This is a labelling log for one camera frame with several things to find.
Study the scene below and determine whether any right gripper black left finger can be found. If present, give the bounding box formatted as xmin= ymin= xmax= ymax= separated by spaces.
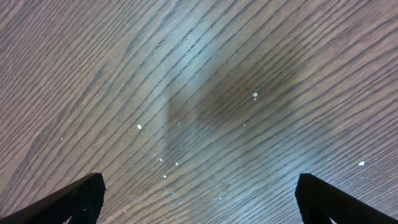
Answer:
xmin=1 ymin=172 xmax=106 ymax=224

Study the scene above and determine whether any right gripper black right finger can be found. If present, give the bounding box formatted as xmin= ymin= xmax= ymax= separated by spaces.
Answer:
xmin=295 ymin=173 xmax=397 ymax=224

